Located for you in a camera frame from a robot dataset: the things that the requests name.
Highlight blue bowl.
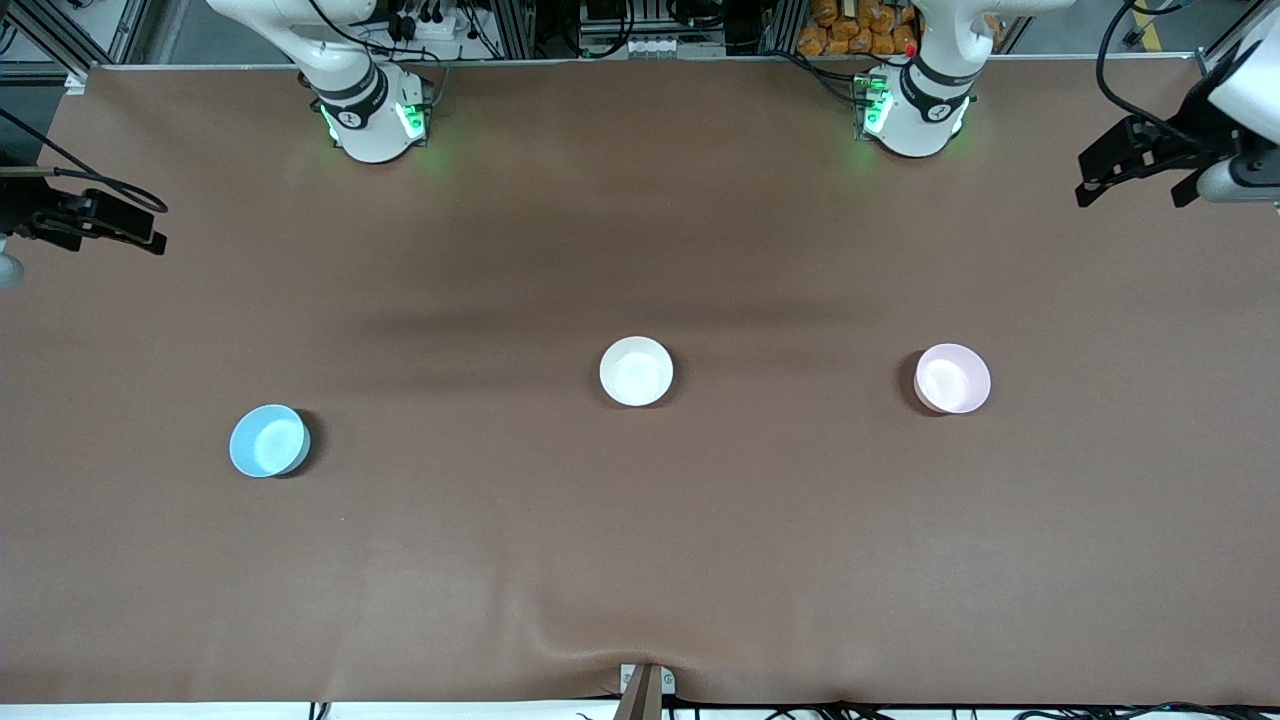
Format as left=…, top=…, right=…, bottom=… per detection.
left=229, top=404, right=311, bottom=479

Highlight pink bowl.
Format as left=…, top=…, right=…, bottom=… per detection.
left=914, top=343, right=992, bottom=415

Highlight white bowl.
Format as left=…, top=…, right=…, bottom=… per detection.
left=599, top=336, right=675, bottom=408

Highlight orange snack packets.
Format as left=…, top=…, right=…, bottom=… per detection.
left=796, top=0, right=921, bottom=57

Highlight white power strip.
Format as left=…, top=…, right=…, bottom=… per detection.
left=384, top=0, right=473, bottom=47

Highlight brown table mat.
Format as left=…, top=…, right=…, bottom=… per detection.
left=0, top=58, right=1280, bottom=707

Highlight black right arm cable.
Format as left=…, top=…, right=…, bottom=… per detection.
left=0, top=106, right=169, bottom=215

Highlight aluminium frame profile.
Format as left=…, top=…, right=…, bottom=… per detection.
left=0, top=0, right=153, bottom=79
left=494, top=0, right=538, bottom=59
left=1198, top=0, right=1280, bottom=73

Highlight camera mount post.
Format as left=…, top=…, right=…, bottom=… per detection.
left=614, top=662, right=677, bottom=720

